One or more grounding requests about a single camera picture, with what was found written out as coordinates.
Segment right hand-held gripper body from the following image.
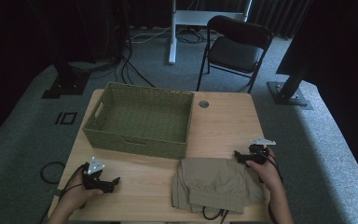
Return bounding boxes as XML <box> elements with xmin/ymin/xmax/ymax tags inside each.
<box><xmin>246</xmin><ymin>137</ymin><xmax>277</xmax><ymax>166</ymax></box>

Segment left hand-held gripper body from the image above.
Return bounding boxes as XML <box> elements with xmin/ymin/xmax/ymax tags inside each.
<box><xmin>81</xmin><ymin>156</ymin><xmax>115</xmax><ymax>191</ymax></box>

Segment khaki pants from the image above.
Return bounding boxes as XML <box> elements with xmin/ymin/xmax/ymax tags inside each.
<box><xmin>171</xmin><ymin>157</ymin><xmax>266</xmax><ymax>215</ymax></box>

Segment green woven basket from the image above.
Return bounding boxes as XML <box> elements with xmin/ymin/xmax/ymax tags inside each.
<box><xmin>82</xmin><ymin>81</ymin><xmax>196</xmax><ymax>161</ymax></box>

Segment person's right hand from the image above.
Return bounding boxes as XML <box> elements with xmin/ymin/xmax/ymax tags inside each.
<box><xmin>245</xmin><ymin>147</ymin><xmax>282</xmax><ymax>191</ymax></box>

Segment person's left hand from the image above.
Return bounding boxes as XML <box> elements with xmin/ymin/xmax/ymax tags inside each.
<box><xmin>56</xmin><ymin>169</ymin><xmax>105</xmax><ymax>217</ymax></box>

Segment black slanted stand with base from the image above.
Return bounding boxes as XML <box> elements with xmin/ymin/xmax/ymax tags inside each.
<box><xmin>267</xmin><ymin>59</ymin><xmax>314</xmax><ymax>110</ymax></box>

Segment black stand with square base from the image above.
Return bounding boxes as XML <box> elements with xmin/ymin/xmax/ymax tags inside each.
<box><xmin>41</xmin><ymin>60</ymin><xmax>91</xmax><ymax>100</ymax></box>

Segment black folding chair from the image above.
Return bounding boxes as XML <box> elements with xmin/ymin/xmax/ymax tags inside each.
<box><xmin>196</xmin><ymin>14</ymin><xmax>275</xmax><ymax>94</ymax></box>

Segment dark equipment rack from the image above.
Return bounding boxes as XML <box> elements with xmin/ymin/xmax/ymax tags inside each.
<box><xmin>74</xmin><ymin>0</ymin><xmax>129</xmax><ymax>63</ymax></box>

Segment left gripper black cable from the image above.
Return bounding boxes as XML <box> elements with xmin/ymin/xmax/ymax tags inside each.
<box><xmin>38</xmin><ymin>163</ymin><xmax>87</xmax><ymax>224</ymax></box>

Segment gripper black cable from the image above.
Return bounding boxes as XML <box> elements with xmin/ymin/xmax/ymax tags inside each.
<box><xmin>262</xmin><ymin>148</ymin><xmax>284</xmax><ymax>224</ymax></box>
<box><xmin>38</xmin><ymin>163</ymin><xmax>87</xmax><ymax>224</ymax></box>

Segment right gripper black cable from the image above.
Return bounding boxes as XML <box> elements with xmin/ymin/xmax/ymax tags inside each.
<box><xmin>262</xmin><ymin>148</ymin><xmax>284</xmax><ymax>224</ymax></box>

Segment black cable loop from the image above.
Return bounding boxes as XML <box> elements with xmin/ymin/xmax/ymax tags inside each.
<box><xmin>40</xmin><ymin>161</ymin><xmax>66</xmax><ymax>185</ymax></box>

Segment black cord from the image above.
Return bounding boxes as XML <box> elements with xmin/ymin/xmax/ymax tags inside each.
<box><xmin>202</xmin><ymin>206</ymin><xmax>229</xmax><ymax>224</ymax></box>

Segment black floor cable bundle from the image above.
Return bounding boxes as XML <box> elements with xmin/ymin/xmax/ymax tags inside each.
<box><xmin>114</xmin><ymin>31</ymin><xmax>157</xmax><ymax>89</ymax></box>

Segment white desk frame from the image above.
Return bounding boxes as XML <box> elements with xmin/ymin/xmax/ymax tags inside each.
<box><xmin>168</xmin><ymin>0</ymin><xmax>253</xmax><ymax>65</ymax></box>

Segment white floor cable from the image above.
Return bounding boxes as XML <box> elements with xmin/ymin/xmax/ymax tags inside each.
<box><xmin>130</xmin><ymin>26</ymin><xmax>172</xmax><ymax>45</ymax></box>

